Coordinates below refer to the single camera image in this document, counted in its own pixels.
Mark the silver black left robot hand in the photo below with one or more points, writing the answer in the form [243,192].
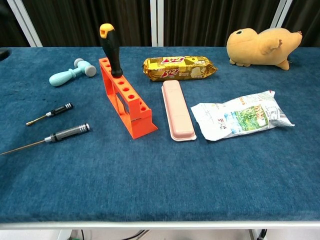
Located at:
[3,54]

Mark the small black precision screwdriver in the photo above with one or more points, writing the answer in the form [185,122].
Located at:
[61,108]

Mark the long grey precision screwdriver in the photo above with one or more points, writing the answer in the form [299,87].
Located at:
[67,132]

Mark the orange test tube rack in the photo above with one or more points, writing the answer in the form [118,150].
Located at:
[140,125]

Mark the light blue toy hammer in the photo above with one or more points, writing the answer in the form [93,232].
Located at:
[62,76]

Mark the dark pleated curtain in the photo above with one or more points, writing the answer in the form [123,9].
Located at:
[75,22]

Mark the yellow biscuit pack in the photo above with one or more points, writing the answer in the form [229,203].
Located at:
[180,68]

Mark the pink oblong case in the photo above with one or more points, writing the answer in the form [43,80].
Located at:
[177,110]

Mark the blue table mat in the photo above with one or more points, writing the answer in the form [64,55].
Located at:
[160,175]

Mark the white printed snack bag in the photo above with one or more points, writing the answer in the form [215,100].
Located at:
[240,117]

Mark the yellow plush animal toy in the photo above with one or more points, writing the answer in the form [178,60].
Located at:
[255,47]

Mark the white partition post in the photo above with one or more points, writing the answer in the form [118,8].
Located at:
[282,12]
[157,22]
[25,22]

